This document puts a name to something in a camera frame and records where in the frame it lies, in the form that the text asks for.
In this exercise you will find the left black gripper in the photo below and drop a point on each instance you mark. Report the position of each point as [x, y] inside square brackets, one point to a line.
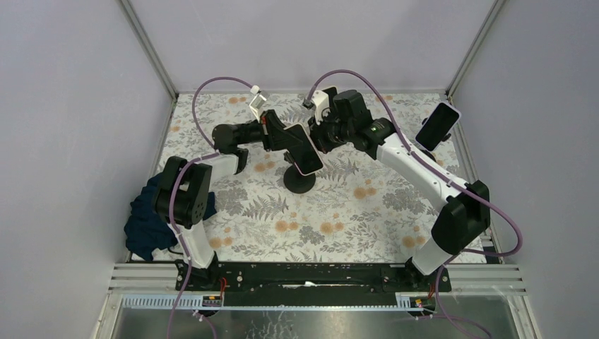
[272, 132]

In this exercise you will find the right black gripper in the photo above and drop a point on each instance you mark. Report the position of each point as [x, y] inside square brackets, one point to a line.
[317, 135]

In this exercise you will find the small black phone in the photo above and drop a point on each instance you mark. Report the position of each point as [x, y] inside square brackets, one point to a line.
[331, 92]

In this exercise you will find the lilac-cased phone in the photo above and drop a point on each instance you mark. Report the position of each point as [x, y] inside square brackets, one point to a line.
[436, 128]

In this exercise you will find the black round-base phone stand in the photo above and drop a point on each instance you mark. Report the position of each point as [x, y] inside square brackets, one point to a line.
[429, 153]

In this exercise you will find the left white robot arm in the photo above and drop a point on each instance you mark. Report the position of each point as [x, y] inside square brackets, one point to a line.
[181, 199]

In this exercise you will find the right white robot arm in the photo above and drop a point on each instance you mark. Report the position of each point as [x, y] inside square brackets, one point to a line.
[463, 214]

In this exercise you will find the floral table mat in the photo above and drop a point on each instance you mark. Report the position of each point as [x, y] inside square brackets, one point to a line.
[358, 211]

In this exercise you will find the dark blue cloth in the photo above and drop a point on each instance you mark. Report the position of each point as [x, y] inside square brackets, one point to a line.
[147, 236]

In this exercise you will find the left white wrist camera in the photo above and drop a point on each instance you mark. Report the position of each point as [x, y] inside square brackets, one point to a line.
[257, 102]

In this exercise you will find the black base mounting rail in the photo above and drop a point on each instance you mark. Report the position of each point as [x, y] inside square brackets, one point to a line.
[261, 284]

